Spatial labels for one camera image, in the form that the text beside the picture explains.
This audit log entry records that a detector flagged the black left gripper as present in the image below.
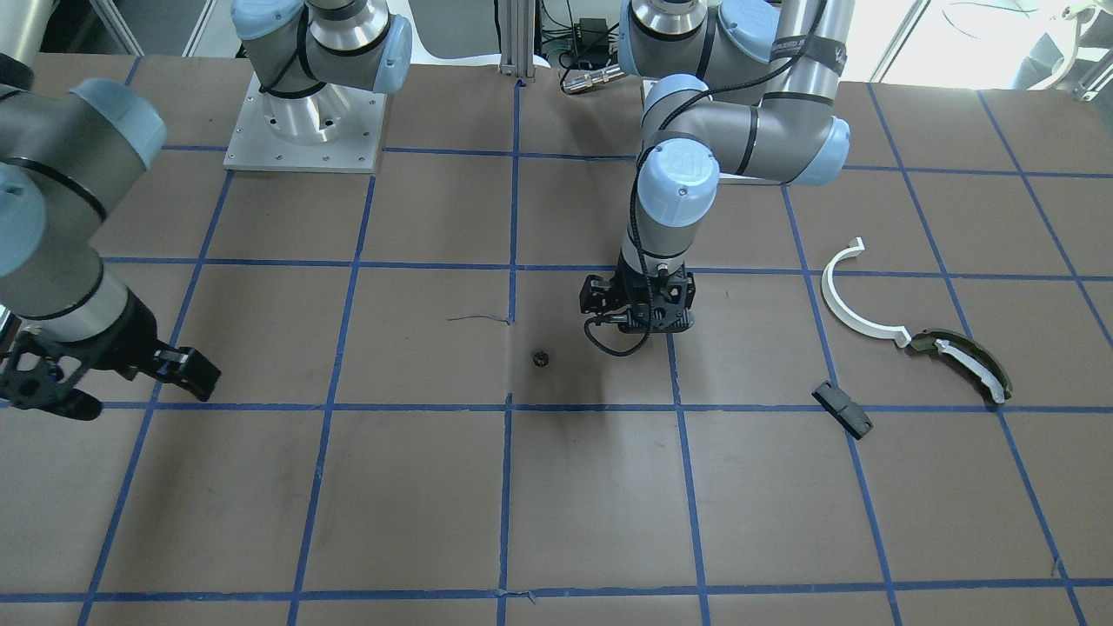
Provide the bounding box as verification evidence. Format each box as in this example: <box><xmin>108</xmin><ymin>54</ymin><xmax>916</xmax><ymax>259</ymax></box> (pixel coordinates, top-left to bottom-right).
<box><xmin>580</xmin><ymin>270</ymin><xmax>696</xmax><ymax>334</ymax></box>

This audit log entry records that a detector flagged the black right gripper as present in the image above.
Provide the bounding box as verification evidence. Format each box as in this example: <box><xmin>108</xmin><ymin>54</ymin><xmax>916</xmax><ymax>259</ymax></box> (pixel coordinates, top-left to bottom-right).
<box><xmin>1</xmin><ymin>290</ymin><xmax>221</xmax><ymax>421</ymax></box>

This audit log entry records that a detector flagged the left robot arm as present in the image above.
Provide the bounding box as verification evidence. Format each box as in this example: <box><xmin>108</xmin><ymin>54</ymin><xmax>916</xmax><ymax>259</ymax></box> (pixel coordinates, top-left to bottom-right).
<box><xmin>579</xmin><ymin>1</ymin><xmax>854</xmax><ymax>336</ymax></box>

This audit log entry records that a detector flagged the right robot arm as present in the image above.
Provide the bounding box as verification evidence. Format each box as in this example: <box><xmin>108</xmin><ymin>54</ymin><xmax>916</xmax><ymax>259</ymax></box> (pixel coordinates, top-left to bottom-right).
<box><xmin>1</xmin><ymin>1</ymin><xmax>414</xmax><ymax>421</ymax></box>

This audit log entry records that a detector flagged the silver cylindrical connector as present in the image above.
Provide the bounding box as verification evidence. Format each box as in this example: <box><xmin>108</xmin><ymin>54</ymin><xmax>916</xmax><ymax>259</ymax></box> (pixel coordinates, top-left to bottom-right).
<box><xmin>561</xmin><ymin>63</ymin><xmax>627</xmax><ymax>95</ymax></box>

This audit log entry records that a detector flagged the white curved plastic arc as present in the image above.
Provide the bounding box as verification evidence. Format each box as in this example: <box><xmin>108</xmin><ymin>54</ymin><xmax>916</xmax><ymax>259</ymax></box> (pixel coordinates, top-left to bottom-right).
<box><xmin>821</xmin><ymin>236</ymin><xmax>912</xmax><ymax>350</ymax></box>

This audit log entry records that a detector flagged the dark grey brake pad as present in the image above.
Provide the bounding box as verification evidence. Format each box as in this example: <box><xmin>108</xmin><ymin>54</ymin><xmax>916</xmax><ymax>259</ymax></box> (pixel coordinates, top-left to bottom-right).
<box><xmin>811</xmin><ymin>381</ymin><xmax>874</xmax><ymax>441</ymax></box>

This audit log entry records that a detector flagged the dark green brake shoe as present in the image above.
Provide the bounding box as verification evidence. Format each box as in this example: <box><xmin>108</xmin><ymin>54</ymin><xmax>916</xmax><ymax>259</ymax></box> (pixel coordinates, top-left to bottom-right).
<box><xmin>904</xmin><ymin>327</ymin><xmax>1013</xmax><ymax>405</ymax></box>

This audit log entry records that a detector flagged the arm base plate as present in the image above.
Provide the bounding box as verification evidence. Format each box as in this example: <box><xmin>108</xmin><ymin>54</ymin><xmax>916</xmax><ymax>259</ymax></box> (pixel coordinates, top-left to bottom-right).
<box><xmin>223</xmin><ymin>76</ymin><xmax>387</xmax><ymax>174</ymax></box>
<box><xmin>719</xmin><ymin>173</ymin><xmax>792</xmax><ymax>186</ymax></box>

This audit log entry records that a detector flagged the black cable bundle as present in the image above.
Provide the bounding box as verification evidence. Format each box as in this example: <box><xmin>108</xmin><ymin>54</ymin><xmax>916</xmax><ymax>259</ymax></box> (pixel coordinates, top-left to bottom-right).
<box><xmin>539</xmin><ymin>0</ymin><xmax>631</xmax><ymax>70</ymax></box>

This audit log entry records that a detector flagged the aluminium frame post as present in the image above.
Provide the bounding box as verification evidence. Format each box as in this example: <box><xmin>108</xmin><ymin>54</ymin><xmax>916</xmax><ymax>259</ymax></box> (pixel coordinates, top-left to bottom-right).
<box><xmin>496</xmin><ymin>1</ymin><xmax>539</xmax><ymax>82</ymax></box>

